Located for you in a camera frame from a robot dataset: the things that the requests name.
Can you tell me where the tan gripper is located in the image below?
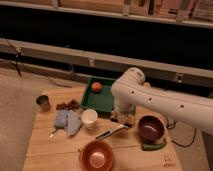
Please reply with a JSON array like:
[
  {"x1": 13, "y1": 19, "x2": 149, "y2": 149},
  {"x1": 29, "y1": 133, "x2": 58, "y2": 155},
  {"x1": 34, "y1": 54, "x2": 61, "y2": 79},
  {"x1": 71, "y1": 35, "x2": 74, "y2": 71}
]
[{"x1": 110, "y1": 111, "x2": 135, "y2": 126}]

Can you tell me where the white dish brush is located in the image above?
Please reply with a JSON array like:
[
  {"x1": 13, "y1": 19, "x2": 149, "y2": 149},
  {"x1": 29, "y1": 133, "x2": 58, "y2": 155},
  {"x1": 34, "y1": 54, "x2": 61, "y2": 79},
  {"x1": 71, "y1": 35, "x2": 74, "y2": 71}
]
[{"x1": 95, "y1": 124, "x2": 131, "y2": 140}]

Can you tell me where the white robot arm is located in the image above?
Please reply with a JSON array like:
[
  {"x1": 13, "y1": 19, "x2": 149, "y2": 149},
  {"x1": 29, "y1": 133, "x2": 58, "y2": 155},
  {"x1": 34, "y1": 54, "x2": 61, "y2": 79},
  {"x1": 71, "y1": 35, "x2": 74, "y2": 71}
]
[{"x1": 111, "y1": 67, "x2": 213, "y2": 135}]

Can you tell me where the white plastic cup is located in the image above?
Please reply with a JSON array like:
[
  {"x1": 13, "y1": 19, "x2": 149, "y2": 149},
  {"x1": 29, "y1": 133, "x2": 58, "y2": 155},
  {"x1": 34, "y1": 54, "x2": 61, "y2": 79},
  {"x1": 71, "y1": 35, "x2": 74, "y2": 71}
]
[{"x1": 81, "y1": 109, "x2": 98, "y2": 129}]

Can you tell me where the small metal cup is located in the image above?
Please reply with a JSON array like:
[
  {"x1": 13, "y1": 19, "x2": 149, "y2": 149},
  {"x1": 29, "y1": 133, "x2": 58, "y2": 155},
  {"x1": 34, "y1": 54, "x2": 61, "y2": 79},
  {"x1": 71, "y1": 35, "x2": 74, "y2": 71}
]
[{"x1": 36, "y1": 95, "x2": 51, "y2": 112}]

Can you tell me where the dark purple bowl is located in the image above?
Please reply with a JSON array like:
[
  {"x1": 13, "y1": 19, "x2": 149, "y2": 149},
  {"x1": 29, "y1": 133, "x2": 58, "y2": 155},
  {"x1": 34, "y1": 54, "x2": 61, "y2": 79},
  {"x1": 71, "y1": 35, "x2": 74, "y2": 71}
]
[{"x1": 138, "y1": 116, "x2": 164, "y2": 141}]

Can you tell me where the green plastic tray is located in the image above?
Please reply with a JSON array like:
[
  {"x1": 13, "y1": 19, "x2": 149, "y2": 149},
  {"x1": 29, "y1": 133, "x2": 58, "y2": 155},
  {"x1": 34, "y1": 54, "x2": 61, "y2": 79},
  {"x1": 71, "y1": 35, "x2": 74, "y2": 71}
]
[{"x1": 80, "y1": 76, "x2": 137, "y2": 118}]

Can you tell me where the green plate under bowl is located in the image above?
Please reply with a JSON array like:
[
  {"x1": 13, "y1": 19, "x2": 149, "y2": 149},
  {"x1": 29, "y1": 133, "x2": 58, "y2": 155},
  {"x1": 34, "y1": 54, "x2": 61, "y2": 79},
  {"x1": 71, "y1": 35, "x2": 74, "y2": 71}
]
[{"x1": 141, "y1": 139, "x2": 167, "y2": 151}]

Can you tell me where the orange ball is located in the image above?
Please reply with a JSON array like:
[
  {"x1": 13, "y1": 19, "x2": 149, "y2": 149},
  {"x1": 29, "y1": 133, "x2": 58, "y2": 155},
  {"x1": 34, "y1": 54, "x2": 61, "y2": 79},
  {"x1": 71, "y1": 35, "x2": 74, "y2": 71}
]
[{"x1": 91, "y1": 82, "x2": 102, "y2": 93}]

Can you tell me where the orange bowl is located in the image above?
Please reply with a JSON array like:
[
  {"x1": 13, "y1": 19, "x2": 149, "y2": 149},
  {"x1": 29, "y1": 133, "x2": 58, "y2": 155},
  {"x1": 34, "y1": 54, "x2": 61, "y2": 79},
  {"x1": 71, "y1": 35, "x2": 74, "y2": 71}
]
[{"x1": 79, "y1": 140, "x2": 114, "y2": 171}]

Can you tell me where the blue folded cloth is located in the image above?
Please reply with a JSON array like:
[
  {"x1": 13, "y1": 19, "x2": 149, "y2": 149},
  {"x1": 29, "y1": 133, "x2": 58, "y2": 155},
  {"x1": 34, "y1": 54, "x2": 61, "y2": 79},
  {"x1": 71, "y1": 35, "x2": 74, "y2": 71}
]
[{"x1": 54, "y1": 110, "x2": 82, "y2": 136}]

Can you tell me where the wooden board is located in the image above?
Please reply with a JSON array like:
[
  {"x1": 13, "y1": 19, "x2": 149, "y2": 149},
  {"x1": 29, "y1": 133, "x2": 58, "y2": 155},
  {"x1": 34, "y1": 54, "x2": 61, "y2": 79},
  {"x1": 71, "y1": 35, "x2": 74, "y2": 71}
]
[{"x1": 23, "y1": 87, "x2": 182, "y2": 171}]

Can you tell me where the metal spoon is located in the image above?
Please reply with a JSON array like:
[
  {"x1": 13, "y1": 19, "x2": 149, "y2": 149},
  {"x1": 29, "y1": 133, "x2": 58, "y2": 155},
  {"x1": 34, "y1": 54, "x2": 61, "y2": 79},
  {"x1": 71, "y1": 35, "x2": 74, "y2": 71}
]
[{"x1": 49, "y1": 129, "x2": 58, "y2": 138}]

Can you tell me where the black cable right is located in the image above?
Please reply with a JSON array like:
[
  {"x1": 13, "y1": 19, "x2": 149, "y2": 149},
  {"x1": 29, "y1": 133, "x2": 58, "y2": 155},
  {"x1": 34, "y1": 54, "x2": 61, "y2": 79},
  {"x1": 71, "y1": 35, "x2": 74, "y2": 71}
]
[{"x1": 165, "y1": 119, "x2": 198, "y2": 149}]

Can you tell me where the black cable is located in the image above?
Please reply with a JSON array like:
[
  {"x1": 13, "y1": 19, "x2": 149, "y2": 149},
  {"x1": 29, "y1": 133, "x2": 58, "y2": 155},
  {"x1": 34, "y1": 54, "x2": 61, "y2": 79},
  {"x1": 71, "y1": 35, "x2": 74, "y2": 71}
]
[
  {"x1": 165, "y1": 119, "x2": 198, "y2": 149},
  {"x1": 6, "y1": 39, "x2": 73, "y2": 89}
]

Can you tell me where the black cable left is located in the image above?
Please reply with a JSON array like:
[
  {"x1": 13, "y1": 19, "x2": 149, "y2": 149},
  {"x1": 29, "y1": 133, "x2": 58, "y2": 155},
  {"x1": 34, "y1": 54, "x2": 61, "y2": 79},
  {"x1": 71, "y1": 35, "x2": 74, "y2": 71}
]
[{"x1": 6, "y1": 39, "x2": 73, "y2": 89}]

